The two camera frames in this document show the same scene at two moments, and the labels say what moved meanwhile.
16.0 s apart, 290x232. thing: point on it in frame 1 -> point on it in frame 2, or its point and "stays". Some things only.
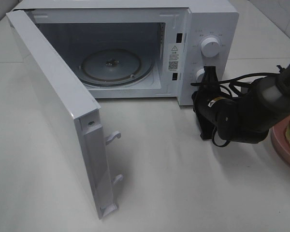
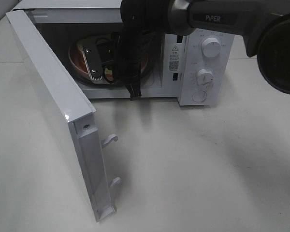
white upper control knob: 210,47 stays
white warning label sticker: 174,57 stays
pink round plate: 286,151 -> 77,61
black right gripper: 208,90 -> 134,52
